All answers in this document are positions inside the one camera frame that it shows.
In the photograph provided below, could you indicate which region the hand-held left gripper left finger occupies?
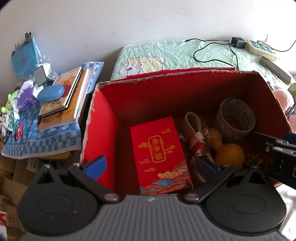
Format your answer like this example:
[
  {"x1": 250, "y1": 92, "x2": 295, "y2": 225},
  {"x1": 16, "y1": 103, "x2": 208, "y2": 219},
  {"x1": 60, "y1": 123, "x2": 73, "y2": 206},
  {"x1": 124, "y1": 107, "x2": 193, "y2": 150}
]
[{"x1": 35, "y1": 156, "x2": 121, "y2": 202}]

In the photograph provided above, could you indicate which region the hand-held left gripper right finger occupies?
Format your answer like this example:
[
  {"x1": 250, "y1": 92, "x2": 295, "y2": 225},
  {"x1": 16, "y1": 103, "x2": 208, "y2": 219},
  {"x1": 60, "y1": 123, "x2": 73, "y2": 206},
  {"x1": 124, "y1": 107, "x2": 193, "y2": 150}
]
[{"x1": 184, "y1": 157, "x2": 270, "y2": 204}]

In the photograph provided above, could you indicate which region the yellow gourd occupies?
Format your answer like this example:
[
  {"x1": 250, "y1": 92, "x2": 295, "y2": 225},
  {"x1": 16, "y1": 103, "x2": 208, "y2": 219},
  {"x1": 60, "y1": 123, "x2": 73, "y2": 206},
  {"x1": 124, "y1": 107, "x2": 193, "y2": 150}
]
[{"x1": 208, "y1": 127, "x2": 245, "y2": 169}]

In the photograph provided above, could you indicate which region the brown pine cone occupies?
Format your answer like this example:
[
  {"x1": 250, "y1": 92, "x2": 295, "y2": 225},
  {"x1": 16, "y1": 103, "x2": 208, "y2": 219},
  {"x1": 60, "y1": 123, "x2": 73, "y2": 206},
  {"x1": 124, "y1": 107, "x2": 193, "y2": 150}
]
[{"x1": 245, "y1": 153, "x2": 263, "y2": 167}]

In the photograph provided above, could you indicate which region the red cardboard box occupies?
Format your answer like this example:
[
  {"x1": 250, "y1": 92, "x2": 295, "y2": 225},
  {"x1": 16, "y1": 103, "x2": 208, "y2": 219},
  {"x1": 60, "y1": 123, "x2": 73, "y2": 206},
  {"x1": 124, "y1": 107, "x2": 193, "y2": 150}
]
[{"x1": 80, "y1": 67, "x2": 294, "y2": 195}]

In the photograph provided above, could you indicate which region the printed packing tape roll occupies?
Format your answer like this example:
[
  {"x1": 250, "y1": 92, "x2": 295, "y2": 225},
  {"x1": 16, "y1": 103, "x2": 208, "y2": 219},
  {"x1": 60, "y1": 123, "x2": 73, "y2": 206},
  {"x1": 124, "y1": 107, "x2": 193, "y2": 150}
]
[{"x1": 214, "y1": 98, "x2": 256, "y2": 144}]

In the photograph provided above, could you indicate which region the beige patterned cloth bag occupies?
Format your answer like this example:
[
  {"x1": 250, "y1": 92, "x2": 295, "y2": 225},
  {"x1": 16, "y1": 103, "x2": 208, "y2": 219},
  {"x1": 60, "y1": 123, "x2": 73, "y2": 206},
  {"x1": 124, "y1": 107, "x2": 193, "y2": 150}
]
[{"x1": 180, "y1": 112, "x2": 216, "y2": 183}]

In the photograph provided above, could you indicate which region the small red gift box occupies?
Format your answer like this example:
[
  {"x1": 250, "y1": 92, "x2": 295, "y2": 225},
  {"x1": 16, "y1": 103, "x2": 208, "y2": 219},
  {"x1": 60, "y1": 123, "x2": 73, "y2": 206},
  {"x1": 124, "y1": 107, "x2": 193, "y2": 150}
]
[{"x1": 130, "y1": 116, "x2": 193, "y2": 195}]

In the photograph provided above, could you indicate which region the light pink plush toy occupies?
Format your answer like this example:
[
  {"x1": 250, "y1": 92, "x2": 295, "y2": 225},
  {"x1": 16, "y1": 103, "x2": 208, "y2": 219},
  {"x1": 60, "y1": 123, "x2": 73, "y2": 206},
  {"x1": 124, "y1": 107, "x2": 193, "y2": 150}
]
[{"x1": 272, "y1": 89, "x2": 296, "y2": 132}]

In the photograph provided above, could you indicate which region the green plush toy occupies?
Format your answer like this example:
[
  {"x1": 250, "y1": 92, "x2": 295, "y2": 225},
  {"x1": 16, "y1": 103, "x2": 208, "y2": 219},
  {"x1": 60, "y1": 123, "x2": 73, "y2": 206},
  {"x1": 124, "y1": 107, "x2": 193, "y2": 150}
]
[{"x1": 288, "y1": 82, "x2": 296, "y2": 102}]

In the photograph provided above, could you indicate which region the blue checkered cloth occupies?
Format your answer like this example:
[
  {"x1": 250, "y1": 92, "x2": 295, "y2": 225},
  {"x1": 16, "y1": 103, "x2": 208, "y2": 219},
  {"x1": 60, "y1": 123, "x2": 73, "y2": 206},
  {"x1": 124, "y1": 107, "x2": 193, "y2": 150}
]
[{"x1": 1, "y1": 61, "x2": 104, "y2": 160}]

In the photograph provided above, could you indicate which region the stack of books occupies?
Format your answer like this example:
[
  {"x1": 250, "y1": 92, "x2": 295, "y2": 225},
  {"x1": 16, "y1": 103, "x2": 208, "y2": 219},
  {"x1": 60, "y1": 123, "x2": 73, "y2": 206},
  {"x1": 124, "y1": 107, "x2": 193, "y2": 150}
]
[{"x1": 37, "y1": 67, "x2": 95, "y2": 131}]

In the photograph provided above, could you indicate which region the black bar-shaped device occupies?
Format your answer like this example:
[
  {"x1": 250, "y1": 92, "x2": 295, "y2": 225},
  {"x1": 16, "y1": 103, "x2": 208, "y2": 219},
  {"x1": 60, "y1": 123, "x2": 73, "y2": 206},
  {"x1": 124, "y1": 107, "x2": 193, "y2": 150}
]
[{"x1": 259, "y1": 56, "x2": 292, "y2": 84}]

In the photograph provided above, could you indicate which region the yellow orange cover book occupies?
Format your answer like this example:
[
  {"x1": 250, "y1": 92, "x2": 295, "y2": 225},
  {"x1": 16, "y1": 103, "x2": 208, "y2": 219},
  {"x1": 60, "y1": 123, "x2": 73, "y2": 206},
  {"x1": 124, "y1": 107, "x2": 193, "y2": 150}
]
[
  {"x1": 52, "y1": 67, "x2": 82, "y2": 108},
  {"x1": 38, "y1": 67, "x2": 89, "y2": 117}
]

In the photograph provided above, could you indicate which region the pile of cardboard boxes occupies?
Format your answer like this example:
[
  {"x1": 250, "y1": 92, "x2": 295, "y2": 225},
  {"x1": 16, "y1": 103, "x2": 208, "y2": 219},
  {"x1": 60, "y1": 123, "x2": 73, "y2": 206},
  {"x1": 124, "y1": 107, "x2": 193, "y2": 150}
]
[{"x1": 0, "y1": 151, "x2": 81, "y2": 241}]

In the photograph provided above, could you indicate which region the blue glasses case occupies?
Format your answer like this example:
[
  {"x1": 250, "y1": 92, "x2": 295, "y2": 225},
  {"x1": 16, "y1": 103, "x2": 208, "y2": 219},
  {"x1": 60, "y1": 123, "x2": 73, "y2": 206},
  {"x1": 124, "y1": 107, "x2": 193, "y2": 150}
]
[{"x1": 37, "y1": 85, "x2": 65, "y2": 102}]

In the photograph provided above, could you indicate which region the white power strip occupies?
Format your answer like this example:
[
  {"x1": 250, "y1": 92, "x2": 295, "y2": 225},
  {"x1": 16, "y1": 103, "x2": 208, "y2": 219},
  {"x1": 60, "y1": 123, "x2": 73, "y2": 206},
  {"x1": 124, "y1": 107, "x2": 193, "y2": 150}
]
[{"x1": 245, "y1": 39, "x2": 278, "y2": 61}]

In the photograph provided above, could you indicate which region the purple small box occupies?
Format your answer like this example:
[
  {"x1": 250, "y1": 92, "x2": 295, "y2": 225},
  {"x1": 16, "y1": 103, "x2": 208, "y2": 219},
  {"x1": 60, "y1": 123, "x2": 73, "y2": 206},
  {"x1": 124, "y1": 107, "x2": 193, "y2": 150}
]
[{"x1": 17, "y1": 87, "x2": 38, "y2": 110}]

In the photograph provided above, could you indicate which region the small white plush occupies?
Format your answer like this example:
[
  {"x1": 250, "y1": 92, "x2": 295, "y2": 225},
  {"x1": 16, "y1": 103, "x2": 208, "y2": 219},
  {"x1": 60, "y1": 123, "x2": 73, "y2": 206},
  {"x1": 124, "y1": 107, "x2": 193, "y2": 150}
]
[{"x1": 0, "y1": 111, "x2": 14, "y2": 137}]

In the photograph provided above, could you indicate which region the black power adapter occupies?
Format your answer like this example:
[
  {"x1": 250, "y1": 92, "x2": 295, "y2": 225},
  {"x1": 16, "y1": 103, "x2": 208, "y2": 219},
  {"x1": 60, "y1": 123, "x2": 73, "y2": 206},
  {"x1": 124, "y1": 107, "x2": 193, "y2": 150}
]
[{"x1": 231, "y1": 37, "x2": 246, "y2": 49}]

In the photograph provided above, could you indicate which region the small standing mirror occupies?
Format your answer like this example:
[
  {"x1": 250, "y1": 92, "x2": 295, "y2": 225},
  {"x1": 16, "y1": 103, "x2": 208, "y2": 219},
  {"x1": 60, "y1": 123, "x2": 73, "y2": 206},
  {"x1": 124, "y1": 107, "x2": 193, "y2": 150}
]
[{"x1": 33, "y1": 65, "x2": 48, "y2": 87}]

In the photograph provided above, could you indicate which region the green toy figure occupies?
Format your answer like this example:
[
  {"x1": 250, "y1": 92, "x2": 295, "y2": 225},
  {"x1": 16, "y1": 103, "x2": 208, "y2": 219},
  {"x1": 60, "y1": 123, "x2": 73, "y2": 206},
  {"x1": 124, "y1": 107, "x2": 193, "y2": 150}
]
[{"x1": 0, "y1": 91, "x2": 19, "y2": 114}]

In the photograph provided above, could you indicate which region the blue plastic bag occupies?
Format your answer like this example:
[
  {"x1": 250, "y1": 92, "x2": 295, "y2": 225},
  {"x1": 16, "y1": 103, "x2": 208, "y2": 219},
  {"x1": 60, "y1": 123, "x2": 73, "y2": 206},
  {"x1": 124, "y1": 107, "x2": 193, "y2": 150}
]
[{"x1": 11, "y1": 32, "x2": 38, "y2": 82}]

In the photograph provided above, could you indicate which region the white charging cable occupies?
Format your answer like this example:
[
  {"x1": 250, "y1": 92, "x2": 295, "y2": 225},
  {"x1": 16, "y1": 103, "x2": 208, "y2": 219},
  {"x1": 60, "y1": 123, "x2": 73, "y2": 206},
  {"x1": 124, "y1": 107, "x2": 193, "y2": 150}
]
[{"x1": 257, "y1": 35, "x2": 296, "y2": 52}]

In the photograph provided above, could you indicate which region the black cable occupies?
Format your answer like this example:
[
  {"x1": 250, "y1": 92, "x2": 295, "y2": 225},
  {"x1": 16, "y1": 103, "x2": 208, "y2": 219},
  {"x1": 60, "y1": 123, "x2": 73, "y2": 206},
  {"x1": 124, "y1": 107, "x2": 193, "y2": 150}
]
[{"x1": 185, "y1": 39, "x2": 240, "y2": 70}]

